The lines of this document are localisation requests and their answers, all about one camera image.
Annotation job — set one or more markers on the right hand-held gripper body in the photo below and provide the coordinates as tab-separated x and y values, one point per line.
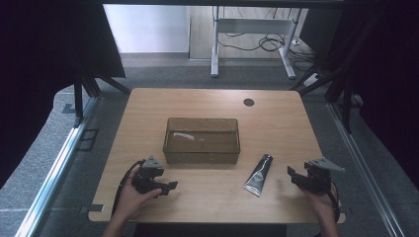
318	179

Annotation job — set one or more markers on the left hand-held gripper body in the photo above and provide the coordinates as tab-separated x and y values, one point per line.
149	174

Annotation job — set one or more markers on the silver tube with black cap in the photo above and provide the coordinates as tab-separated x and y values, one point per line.
258	177

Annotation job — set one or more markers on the transparent brown plastic box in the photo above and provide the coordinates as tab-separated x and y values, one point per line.
201	153

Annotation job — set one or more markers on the person's right hand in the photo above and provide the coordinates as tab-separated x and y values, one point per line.
324	204

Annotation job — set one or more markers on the person's left hand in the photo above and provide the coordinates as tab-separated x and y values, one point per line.
130	200

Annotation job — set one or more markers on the white power strip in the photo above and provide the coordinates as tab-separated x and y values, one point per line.
311	80

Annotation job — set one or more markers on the black metal stand legs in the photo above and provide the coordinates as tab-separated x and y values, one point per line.
84	89
336	85

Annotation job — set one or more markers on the black curtain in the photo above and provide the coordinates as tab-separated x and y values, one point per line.
385	65
39	65

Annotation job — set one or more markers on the aluminium floor rail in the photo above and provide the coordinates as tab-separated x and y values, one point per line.
362	168
56	168

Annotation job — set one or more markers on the white metal desk frame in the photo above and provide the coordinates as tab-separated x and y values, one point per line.
253	25

